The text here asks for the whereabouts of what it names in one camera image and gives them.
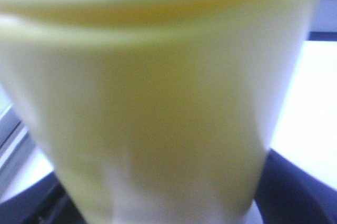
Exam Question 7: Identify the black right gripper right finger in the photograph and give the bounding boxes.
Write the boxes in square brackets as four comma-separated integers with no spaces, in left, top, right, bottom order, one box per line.
[255,150,336,223]

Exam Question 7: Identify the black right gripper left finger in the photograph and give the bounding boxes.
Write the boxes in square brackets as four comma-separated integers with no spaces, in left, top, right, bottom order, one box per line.
[1,172,86,223]

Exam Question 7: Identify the yellow squeeze bottle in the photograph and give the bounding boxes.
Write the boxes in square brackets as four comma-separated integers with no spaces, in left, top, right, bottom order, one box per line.
[1,0,317,223]

